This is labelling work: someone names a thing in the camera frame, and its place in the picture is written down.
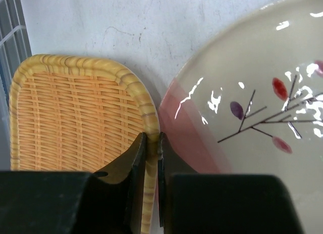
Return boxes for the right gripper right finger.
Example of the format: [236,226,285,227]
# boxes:
[157,133,303,233]

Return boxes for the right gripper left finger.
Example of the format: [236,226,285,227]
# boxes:
[1,133,147,233]

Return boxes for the square bamboo-pattern tray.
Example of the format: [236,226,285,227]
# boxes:
[9,54,160,233]

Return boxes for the aluminium front rail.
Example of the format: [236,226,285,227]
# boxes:
[0,0,33,134]

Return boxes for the pink cream floral round plate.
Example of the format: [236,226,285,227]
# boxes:
[158,0,322,233]

